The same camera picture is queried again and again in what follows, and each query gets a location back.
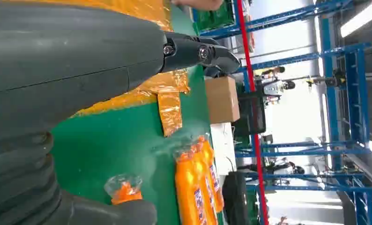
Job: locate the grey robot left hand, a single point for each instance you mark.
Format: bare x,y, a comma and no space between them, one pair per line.
65,62

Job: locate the orange drink bottle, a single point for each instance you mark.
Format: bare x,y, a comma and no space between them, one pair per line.
125,194
187,189
218,202

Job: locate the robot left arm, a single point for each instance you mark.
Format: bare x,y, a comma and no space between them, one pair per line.
18,180

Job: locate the green mat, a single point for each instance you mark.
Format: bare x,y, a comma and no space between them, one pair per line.
111,149

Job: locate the yellow sheet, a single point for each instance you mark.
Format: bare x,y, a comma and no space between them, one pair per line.
169,115

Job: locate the person's hand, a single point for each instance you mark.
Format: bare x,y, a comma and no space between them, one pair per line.
198,3

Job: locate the green crate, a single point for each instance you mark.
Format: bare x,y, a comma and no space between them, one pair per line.
214,15

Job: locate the cardboard box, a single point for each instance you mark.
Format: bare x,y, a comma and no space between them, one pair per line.
221,99

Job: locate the white table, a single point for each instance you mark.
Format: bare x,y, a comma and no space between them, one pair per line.
224,146

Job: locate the red bar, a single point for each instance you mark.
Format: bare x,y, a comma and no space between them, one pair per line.
247,62

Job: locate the dark equipment case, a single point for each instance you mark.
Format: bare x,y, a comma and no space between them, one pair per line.
251,115

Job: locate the background robot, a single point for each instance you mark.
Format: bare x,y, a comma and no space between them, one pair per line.
274,88
285,169

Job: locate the black case with yellow label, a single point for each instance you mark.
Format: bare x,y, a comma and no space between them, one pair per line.
235,195

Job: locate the ceiling light strip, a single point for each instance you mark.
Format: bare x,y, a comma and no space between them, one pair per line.
363,17

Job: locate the blue metal rack frame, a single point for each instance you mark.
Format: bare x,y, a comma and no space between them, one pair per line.
356,93

